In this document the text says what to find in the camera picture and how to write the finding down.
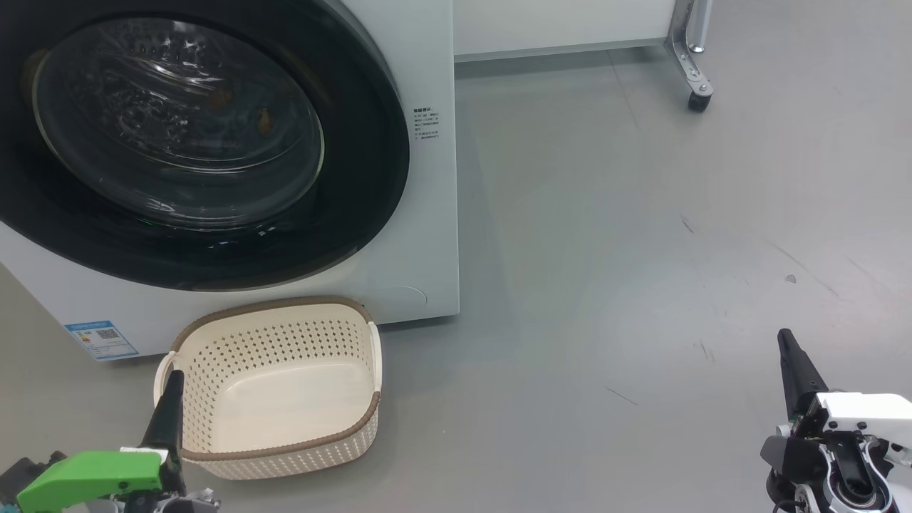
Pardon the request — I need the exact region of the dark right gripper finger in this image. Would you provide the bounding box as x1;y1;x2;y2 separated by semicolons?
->
777;328;831;423

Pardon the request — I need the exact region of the cream perforated laundry basket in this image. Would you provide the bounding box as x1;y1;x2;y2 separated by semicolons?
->
153;296;383;480

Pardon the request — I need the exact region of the dark round washing machine door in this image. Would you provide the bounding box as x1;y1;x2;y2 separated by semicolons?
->
0;0;410;291

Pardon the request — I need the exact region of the white panel on caster leg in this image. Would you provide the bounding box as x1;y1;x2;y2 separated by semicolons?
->
454;0;715;113

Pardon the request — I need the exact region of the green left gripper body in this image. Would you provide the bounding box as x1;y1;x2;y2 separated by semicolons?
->
16;447;220;513

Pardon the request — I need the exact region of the white washing machine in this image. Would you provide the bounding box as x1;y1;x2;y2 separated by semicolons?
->
0;0;460;362

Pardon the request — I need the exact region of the blue energy label sticker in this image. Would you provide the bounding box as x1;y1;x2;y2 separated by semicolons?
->
64;321;140;362

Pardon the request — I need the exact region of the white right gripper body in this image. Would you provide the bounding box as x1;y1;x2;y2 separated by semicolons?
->
789;390;912;468

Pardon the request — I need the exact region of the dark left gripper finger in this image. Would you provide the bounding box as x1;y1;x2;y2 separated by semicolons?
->
140;369;187;494

